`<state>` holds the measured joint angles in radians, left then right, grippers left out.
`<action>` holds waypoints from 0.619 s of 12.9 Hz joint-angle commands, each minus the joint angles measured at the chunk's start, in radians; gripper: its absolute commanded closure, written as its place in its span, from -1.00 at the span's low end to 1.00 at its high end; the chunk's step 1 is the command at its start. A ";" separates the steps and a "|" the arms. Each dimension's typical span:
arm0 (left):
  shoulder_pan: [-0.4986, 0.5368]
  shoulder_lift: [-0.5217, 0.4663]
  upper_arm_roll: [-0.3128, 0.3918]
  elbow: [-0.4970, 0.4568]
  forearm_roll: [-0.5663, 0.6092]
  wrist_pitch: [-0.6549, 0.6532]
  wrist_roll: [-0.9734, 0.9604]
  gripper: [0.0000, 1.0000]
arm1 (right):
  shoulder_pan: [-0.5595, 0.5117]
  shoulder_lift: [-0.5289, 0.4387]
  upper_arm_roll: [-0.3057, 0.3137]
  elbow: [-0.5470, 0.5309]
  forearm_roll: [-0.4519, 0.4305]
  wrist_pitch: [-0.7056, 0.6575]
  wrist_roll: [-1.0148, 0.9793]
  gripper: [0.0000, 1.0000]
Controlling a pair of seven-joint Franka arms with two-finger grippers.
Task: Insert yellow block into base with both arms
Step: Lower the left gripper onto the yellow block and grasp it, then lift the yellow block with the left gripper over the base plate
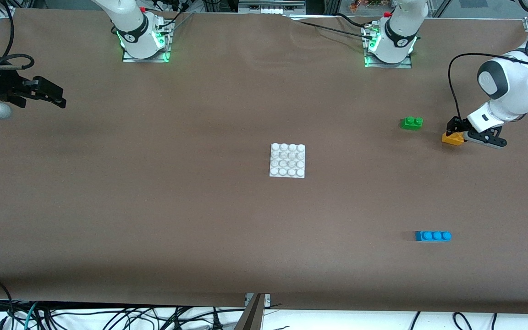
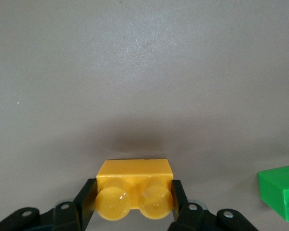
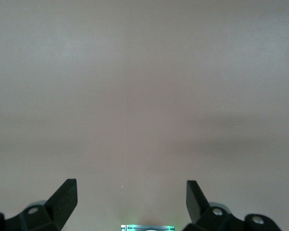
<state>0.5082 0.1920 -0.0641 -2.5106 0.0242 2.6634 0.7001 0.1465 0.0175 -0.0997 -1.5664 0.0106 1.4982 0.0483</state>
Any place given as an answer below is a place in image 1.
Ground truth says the silver metal frame piece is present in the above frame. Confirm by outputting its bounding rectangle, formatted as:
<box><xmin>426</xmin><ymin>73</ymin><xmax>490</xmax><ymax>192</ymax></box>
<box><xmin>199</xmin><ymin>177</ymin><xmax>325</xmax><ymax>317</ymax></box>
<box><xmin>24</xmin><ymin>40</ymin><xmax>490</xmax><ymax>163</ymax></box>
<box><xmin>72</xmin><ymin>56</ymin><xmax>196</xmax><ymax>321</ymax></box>
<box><xmin>238</xmin><ymin>0</ymin><xmax>307</xmax><ymax>15</ymax></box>

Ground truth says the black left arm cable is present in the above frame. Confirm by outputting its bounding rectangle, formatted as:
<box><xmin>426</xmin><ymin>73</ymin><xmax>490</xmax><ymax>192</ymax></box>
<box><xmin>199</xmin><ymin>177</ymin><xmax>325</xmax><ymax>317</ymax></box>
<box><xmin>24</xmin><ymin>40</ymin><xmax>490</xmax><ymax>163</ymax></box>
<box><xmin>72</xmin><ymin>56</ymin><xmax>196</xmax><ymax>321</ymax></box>
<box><xmin>448</xmin><ymin>53</ymin><xmax>528</xmax><ymax>122</ymax></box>

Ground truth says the black base connector cable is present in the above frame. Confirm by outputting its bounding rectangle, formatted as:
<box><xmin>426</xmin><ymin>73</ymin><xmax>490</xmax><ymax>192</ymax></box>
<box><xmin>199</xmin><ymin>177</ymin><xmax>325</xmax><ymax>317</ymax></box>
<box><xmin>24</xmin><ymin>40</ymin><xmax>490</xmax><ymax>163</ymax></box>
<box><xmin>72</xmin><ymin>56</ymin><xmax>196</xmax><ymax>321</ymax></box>
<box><xmin>152</xmin><ymin>0</ymin><xmax>196</xmax><ymax>35</ymax></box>

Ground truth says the green two-stud block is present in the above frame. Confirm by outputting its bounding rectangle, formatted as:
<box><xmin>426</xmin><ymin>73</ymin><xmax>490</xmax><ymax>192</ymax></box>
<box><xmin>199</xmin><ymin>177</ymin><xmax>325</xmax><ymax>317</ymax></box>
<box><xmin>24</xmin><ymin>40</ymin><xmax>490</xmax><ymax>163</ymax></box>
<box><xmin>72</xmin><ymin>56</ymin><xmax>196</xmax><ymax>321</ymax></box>
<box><xmin>400</xmin><ymin>116</ymin><xmax>424</xmax><ymax>131</ymax></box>

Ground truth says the orange background object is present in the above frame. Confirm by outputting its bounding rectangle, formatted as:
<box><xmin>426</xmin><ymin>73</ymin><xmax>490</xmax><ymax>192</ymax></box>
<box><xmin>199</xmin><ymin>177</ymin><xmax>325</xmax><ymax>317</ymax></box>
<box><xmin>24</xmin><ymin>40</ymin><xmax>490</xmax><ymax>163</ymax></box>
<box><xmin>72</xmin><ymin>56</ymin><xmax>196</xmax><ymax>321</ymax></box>
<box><xmin>349</xmin><ymin>0</ymin><xmax>386</xmax><ymax>12</ymax></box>

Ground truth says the yellow two-stud block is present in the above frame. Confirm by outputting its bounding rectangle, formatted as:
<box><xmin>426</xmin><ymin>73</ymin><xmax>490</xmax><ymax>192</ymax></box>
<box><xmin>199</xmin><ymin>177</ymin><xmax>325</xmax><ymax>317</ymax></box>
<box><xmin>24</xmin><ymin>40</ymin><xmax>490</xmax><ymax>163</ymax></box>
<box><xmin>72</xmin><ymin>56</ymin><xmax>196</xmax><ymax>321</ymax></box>
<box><xmin>441</xmin><ymin>132</ymin><xmax>466</xmax><ymax>146</ymax></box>

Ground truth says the teal floor cable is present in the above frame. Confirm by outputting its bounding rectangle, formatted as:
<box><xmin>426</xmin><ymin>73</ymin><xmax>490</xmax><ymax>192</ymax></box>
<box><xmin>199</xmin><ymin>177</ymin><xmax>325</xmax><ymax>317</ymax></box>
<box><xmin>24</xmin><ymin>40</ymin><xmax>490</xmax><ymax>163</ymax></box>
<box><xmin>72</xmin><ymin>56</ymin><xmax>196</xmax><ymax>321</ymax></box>
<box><xmin>22</xmin><ymin>301</ymin><xmax>40</xmax><ymax>330</ymax></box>

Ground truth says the long black table cable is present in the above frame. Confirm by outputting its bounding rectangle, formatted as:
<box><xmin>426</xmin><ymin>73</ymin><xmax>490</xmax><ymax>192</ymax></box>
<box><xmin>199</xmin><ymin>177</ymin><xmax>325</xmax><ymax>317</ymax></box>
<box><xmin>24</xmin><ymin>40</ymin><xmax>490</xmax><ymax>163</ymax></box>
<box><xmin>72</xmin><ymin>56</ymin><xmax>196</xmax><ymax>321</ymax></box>
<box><xmin>297</xmin><ymin>19</ymin><xmax>379</xmax><ymax>42</ymax></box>

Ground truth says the white studded base plate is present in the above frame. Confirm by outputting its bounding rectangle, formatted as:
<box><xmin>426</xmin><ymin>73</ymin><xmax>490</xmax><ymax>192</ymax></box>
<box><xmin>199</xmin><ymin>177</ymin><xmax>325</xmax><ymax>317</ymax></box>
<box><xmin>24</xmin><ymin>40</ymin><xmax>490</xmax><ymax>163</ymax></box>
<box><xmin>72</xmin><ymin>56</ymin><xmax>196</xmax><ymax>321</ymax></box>
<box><xmin>269</xmin><ymin>143</ymin><xmax>306</xmax><ymax>179</ymax></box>

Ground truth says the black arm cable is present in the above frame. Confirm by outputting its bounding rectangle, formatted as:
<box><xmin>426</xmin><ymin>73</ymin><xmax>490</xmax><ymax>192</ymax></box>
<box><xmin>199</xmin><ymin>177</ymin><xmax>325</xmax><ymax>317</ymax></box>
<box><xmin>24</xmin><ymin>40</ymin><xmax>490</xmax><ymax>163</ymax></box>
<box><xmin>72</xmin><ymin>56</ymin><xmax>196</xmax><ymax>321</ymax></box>
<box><xmin>448</xmin><ymin>53</ymin><xmax>528</xmax><ymax>122</ymax></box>
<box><xmin>0</xmin><ymin>0</ymin><xmax>35</xmax><ymax>92</ymax></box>

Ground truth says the short black table cable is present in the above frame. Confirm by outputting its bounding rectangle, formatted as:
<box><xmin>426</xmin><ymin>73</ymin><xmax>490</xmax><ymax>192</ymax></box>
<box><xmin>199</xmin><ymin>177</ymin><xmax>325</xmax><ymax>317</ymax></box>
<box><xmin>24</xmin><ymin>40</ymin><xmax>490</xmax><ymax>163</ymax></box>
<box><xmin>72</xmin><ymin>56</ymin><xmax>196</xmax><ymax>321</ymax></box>
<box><xmin>335</xmin><ymin>13</ymin><xmax>371</xmax><ymax>27</ymax></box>

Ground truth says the dark table support beam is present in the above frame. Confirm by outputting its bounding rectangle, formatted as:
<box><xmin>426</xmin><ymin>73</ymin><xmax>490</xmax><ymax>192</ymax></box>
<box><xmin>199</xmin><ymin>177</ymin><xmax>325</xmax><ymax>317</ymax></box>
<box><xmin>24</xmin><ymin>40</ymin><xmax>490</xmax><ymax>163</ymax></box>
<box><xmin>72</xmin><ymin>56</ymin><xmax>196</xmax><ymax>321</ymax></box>
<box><xmin>233</xmin><ymin>293</ymin><xmax>264</xmax><ymax>330</ymax></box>

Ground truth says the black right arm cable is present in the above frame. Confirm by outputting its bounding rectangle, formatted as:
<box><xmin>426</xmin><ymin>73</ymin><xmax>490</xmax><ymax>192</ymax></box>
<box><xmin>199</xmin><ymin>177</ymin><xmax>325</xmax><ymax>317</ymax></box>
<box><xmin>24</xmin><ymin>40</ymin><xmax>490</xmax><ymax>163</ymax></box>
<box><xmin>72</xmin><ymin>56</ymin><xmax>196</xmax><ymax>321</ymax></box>
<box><xmin>0</xmin><ymin>0</ymin><xmax>35</xmax><ymax>92</ymax></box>

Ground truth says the brown table cover sheet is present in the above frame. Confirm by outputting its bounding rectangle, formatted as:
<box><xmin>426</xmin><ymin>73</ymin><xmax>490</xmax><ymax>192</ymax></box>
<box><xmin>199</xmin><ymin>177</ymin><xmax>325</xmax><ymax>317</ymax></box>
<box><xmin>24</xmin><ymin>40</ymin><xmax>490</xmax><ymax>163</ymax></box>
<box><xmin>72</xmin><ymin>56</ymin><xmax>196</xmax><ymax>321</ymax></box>
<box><xmin>0</xmin><ymin>8</ymin><xmax>528</xmax><ymax>315</ymax></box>

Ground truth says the silver bolted edge bracket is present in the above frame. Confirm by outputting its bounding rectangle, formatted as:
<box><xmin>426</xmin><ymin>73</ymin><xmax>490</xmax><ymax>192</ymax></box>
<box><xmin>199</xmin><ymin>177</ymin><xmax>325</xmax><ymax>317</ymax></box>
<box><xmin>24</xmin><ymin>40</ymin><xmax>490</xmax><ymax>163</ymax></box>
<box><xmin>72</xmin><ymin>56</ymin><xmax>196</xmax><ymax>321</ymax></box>
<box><xmin>245</xmin><ymin>293</ymin><xmax>271</xmax><ymax>308</ymax></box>

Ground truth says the blue three-stud block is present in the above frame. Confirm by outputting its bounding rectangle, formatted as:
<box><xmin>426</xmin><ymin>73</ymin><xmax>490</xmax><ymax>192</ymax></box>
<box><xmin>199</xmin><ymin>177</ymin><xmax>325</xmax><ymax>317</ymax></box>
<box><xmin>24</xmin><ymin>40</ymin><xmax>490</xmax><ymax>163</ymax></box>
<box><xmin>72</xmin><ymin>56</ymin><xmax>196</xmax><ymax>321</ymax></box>
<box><xmin>414</xmin><ymin>231</ymin><xmax>452</xmax><ymax>242</ymax></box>

